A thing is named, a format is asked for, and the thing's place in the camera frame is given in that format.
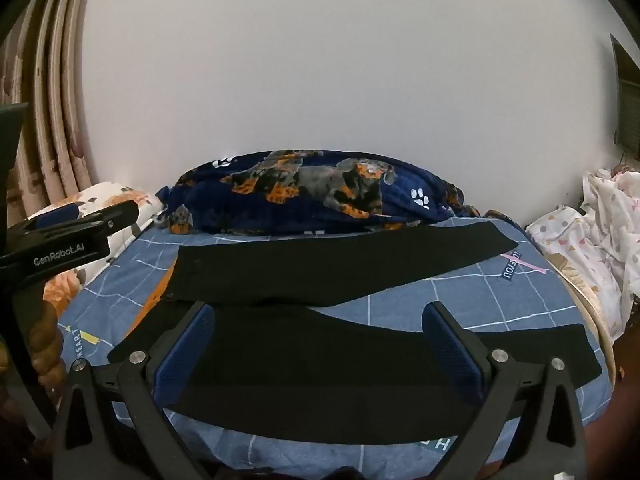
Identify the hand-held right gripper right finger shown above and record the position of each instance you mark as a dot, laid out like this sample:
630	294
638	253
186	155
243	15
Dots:
454	355

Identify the dark wall panel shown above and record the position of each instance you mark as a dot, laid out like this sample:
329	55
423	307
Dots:
627	100

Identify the white floral pillow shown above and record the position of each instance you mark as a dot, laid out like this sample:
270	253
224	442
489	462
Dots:
100	195

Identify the white printed cloth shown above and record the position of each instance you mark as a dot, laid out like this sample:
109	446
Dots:
600	220

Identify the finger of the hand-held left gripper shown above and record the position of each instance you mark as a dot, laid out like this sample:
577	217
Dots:
55	218

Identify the black pants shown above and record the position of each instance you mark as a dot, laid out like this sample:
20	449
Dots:
325	370

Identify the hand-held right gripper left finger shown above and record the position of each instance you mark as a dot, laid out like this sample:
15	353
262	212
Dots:
186	350

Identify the beige floral curtain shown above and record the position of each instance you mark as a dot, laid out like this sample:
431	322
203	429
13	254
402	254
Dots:
55	135

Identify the blue grid-print bed sheet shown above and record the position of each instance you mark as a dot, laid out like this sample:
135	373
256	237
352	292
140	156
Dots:
400	300

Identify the person's left hand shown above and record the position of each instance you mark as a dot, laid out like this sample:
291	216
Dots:
47	355

